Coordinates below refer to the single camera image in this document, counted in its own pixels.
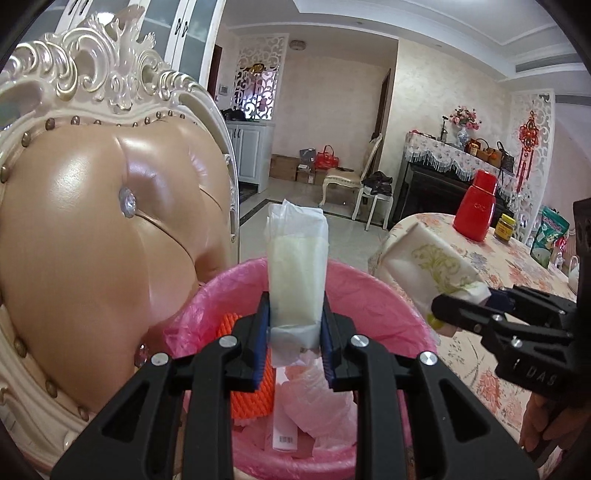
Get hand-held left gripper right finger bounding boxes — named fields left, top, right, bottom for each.
left=321, top=293, right=541, bottom=480

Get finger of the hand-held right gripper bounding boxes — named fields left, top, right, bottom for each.
left=429, top=293, right=520, bottom=344
left=485, top=285, right=579, bottom=341

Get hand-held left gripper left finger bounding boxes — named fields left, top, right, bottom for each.
left=50, top=292, right=273, bottom=480

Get white tissue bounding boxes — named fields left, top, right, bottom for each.
left=279, top=355, right=361, bottom=455

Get large orange foam net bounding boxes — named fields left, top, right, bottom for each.
left=222, top=311, right=275, bottom=421

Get pink lined waste bin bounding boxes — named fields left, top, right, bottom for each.
left=161, top=257, right=439, bottom=480

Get long white carton box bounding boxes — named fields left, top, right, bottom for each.
left=272, top=367, right=301, bottom=453

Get person's right hand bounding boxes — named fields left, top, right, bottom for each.
left=519, top=391, right=570, bottom=463

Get yellow-lid jar yellow label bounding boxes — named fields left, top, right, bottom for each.
left=494, top=213, right=515, bottom=243

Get green snack bag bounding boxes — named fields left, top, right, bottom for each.
left=530, top=207, right=571, bottom=268

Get red thermos jug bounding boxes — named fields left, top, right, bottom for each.
left=452, top=169, right=500, bottom=243

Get black piano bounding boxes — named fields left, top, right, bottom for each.
left=392, top=161, right=513, bottom=227

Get white piano stool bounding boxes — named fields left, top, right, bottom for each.
left=352, top=187, right=393, bottom=232

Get black handbag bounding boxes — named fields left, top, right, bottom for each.
left=496, top=142, right=515, bottom=172

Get white carved screen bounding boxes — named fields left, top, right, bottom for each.
left=233, top=34, right=287, bottom=123
left=510, top=90, right=555, bottom=241

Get black leather bag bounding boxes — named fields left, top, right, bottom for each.
left=360, top=171, right=393, bottom=197

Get floral fringed piano cloth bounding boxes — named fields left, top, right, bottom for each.
left=404, top=130, right=515, bottom=185

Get red knot ornament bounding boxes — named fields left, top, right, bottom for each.
left=517, top=111, right=539, bottom=195

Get white dining chair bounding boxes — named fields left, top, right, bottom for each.
left=318, top=134, right=384, bottom=208

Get cardboard box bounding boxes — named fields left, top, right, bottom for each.
left=270, top=154, right=301, bottom=182

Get pink flowers in vase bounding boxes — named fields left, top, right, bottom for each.
left=450, top=105, right=482, bottom=147

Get white low cabinet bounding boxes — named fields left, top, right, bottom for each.
left=228, top=121, right=277, bottom=195

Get beige ornate padded chair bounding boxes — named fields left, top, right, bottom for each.
left=0, top=7, right=241, bottom=478

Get red handbag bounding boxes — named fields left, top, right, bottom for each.
left=315, top=144, right=340, bottom=169

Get dark wooden door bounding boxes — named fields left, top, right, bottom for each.
left=208, top=51, right=232, bottom=100

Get white glass-door cabinet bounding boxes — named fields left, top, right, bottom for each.
left=139, top=0, right=227, bottom=95

